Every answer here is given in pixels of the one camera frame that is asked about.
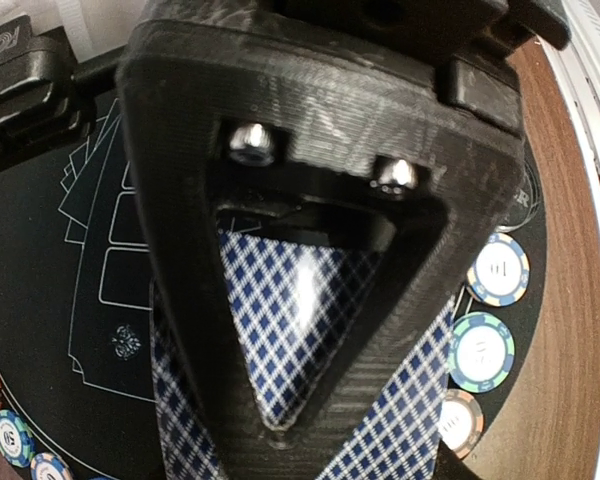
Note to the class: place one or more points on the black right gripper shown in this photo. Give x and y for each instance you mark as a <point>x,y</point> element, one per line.
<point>313,179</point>

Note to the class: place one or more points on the blue-backed playing card deck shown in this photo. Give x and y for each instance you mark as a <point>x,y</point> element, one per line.
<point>291,304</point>

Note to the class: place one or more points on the green-white single poker chip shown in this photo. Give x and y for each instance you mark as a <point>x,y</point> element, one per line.
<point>17,443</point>

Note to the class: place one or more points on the single blue-white poker chip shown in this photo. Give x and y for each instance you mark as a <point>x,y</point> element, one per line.
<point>47,466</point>

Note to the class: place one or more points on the black round poker mat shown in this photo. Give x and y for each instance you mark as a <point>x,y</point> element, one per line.
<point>77,291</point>

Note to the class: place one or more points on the clear acrylic dealer puck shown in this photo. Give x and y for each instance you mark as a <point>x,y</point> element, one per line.
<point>525,204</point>

